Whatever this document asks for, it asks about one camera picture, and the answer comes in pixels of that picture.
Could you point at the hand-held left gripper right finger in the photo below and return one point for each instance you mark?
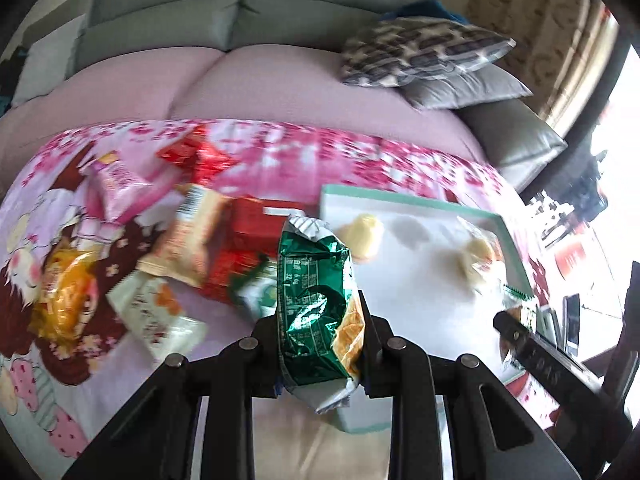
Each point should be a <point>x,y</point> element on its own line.
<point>376,355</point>

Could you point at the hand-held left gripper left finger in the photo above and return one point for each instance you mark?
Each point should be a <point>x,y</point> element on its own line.
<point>265,355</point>

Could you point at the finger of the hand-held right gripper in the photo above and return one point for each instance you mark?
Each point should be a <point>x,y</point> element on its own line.
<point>540,355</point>

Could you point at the clear round biscuit packet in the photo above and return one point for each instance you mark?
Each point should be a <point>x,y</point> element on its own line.
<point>520,305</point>

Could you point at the green foil snack packet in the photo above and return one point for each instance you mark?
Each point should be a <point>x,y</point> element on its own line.
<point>310,320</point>

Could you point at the white box with teal rim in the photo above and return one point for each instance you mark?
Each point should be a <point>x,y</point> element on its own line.
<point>415,280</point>

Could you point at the red foil snack packet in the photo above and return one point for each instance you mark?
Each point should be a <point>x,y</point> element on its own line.
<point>200,160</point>

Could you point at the green white biscuit packet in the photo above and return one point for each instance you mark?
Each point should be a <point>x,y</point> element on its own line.
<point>257,291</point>

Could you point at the red pot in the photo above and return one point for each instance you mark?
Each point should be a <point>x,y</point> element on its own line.
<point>575,257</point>

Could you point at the clear bread packet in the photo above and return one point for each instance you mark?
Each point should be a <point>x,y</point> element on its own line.
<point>362,236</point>
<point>477,260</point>

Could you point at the white packet with orange print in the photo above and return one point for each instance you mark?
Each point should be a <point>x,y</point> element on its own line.
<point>155,317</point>

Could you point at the tan snack packet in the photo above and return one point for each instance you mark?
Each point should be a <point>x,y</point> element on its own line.
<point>187,240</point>

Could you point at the black folding chair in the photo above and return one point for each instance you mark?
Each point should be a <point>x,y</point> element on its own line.
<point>594,182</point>

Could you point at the pink printed blanket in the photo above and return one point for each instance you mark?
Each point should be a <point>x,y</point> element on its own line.
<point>300,160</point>

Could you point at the yellow snack packet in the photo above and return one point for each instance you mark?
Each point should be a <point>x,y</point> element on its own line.
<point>65,295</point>

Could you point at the pink snack packet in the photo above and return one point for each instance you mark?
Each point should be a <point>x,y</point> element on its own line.
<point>117,182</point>

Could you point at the pink sofa cover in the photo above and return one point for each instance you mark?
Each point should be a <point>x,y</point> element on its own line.
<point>250,85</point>

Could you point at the grey pillow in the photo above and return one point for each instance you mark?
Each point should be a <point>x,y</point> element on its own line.
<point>470,91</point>

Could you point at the black white patterned pillow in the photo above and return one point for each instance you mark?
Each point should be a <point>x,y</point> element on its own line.
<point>425,50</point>

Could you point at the beige patterned curtain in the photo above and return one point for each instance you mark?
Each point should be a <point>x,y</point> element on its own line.
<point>540,35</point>

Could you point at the blue cloth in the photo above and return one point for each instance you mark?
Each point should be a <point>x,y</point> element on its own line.
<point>425,10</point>

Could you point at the grey sofa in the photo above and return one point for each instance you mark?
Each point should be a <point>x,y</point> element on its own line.
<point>200,10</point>

